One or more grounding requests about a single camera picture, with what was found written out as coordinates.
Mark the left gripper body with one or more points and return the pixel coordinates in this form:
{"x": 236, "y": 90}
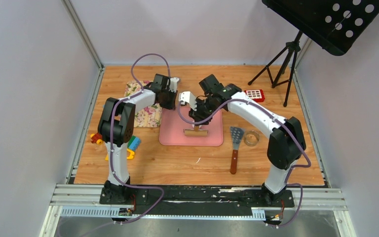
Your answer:
{"x": 169, "y": 99}

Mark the wooden double-ended roller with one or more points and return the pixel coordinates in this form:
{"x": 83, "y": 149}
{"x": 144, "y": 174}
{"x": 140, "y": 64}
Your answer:
{"x": 195, "y": 132}

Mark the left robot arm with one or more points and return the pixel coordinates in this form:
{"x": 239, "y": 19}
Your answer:
{"x": 116, "y": 126}

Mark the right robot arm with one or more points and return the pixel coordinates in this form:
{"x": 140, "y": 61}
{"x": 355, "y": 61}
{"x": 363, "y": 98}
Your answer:
{"x": 286, "y": 142}

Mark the floral cutting mat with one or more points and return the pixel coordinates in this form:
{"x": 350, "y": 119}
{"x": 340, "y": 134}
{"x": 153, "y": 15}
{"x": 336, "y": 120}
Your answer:
{"x": 148, "y": 117}

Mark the pink plastic tray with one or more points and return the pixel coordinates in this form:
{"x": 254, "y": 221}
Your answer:
{"x": 172, "y": 131}

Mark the blue green toy brick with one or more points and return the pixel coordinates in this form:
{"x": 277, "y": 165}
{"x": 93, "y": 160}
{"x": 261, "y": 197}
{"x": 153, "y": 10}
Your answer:
{"x": 134, "y": 143}

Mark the red grid box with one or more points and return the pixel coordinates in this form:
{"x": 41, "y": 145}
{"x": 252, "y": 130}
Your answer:
{"x": 256, "y": 95}

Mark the yellow triangular toy block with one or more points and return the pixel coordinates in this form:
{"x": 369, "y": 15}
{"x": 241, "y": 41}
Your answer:
{"x": 130, "y": 154}

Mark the red yellow toy piece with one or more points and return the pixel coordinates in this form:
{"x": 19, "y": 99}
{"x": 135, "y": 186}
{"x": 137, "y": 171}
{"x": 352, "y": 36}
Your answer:
{"x": 96, "y": 138}

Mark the black music stand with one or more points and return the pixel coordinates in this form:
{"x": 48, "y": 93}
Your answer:
{"x": 333, "y": 24}

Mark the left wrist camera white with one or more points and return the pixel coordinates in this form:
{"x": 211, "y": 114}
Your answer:
{"x": 173, "y": 84}

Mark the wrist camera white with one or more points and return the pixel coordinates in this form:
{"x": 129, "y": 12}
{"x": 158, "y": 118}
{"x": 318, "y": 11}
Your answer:
{"x": 173, "y": 84}
{"x": 188, "y": 98}

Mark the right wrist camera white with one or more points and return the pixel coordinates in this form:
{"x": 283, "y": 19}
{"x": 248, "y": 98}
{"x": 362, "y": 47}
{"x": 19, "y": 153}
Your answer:
{"x": 188, "y": 98}

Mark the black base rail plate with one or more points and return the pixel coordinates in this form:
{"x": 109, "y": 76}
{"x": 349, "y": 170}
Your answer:
{"x": 194, "y": 200}

